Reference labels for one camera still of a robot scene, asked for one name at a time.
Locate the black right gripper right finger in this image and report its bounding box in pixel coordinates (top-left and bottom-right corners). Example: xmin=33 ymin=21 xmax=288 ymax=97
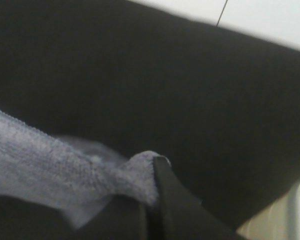
xmin=153 ymin=156 xmax=244 ymax=240

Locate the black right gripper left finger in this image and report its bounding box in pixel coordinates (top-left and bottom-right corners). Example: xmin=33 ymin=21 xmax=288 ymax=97
xmin=0 ymin=196 xmax=148 ymax=240

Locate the grey towel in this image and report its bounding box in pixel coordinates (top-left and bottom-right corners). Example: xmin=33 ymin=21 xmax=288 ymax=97
xmin=0 ymin=111 xmax=159 ymax=229

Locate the cream plastic basket grey rim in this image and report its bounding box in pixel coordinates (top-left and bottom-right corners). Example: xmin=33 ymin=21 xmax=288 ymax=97
xmin=236 ymin=181 xmax=300 ymax=240

